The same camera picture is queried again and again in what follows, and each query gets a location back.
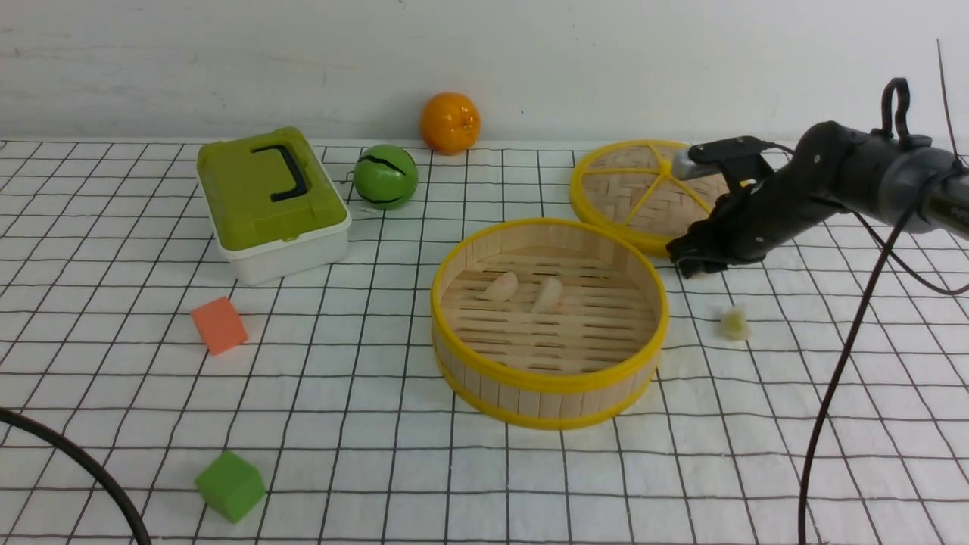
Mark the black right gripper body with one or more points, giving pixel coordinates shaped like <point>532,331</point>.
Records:
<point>750,223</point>

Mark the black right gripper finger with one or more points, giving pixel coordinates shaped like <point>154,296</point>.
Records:
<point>712,264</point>
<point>697,244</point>

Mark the pink dumpling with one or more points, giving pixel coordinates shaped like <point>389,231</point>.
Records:
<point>548,296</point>
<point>503,288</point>

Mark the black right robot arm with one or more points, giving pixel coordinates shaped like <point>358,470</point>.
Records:
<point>887,174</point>

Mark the bamboo steamer lid yellow rim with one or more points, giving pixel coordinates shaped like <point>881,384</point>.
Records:
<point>629,189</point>

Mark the bamboo steamer tray yellow rim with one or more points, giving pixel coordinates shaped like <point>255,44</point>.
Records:
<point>586,363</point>

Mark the white black-grid tablecloth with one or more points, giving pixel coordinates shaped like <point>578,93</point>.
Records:
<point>336,398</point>

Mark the orange fruit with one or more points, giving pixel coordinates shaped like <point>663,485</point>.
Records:
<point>450,123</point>

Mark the green ball with black stripes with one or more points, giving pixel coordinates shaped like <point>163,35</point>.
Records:
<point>385,176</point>

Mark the green-lidded white plastic box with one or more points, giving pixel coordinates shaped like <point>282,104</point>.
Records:
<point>274,210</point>

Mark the orange foam cube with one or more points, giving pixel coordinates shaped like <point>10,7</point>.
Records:
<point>219,325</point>

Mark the green foam cube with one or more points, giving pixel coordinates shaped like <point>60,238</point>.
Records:
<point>231,486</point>

